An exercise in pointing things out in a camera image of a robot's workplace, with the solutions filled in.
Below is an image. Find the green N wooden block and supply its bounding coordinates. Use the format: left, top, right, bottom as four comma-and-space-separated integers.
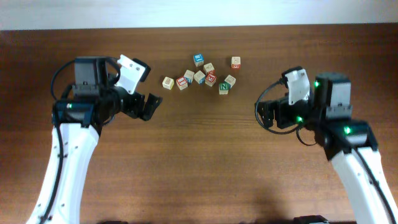
218, 82, 230, 95

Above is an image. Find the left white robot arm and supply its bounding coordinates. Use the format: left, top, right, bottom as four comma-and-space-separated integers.
28, 55, 162, 223

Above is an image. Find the number 2 wooden block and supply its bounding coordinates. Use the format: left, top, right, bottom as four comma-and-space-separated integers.
224, 75, 236, 89

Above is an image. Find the pineapple wooden block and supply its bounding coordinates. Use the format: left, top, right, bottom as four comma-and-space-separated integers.
162, 77, 175, 90

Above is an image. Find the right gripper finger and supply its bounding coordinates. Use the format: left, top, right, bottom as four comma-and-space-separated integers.
257, 101, 266, 125
264, 101, 276, 128

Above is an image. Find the plain top blue-side block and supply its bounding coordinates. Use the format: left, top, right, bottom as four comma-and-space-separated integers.
183, 70, 195, 84

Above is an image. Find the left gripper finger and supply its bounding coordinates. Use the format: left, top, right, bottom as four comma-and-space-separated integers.
132, 93, 146, 119
139, 93, 163, 121

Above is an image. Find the blue top wooden block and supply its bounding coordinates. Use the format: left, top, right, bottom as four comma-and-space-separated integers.
193, 54, 204, 67

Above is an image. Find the far right red block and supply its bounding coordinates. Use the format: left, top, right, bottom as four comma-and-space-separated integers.
231, 56, 241, 69

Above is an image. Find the blue H wooden block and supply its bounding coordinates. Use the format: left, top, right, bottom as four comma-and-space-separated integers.
193, 70, 206, 85

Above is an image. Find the red R wooden block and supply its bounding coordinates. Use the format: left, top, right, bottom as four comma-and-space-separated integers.
205, 74, 216, 86

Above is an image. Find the plain top red-side block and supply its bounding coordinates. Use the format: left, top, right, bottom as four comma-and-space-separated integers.
203, 63, 215, 75

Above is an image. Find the red I wooden block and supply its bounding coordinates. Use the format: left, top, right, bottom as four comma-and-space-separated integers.
175, 77, 188, 90

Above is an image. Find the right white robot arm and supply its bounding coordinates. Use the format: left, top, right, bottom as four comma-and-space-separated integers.
254, 72, 397, 223

